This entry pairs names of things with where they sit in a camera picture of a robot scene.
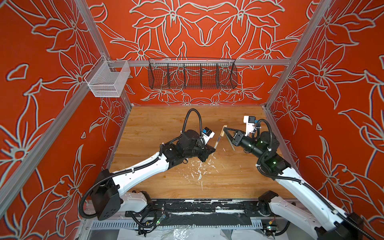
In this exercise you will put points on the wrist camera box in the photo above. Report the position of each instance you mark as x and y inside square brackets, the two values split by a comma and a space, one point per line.
[250, 122]
[207, 134]

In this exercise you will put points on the black wire basket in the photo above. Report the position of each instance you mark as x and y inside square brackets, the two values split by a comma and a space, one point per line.
[192, 74]

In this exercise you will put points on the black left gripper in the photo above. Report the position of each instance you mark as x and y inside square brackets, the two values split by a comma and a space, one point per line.
[206, 150]

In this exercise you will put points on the clear mesh bin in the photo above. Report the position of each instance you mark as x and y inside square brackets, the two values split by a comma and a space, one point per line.
[107, 79]

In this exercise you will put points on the beige pen cap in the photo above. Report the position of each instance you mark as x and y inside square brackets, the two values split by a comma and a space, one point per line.
[223, 132]

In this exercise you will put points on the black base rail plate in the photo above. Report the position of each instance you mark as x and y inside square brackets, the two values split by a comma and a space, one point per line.
[247, 207]

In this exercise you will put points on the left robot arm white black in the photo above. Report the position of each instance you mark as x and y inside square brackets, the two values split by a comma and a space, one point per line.
[111, 191]

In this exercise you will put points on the white cable duct strip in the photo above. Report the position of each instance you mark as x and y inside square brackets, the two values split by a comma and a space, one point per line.
[251, 224]

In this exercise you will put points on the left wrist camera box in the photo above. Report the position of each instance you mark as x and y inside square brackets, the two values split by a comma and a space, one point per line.
[207, 134]

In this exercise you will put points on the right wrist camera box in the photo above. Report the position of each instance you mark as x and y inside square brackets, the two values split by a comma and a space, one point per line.
[250, 122]

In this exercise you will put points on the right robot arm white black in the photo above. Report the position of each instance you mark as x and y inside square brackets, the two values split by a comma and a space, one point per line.
[322, 219]

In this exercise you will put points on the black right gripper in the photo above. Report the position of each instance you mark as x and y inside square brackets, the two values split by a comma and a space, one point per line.
[238, 139]

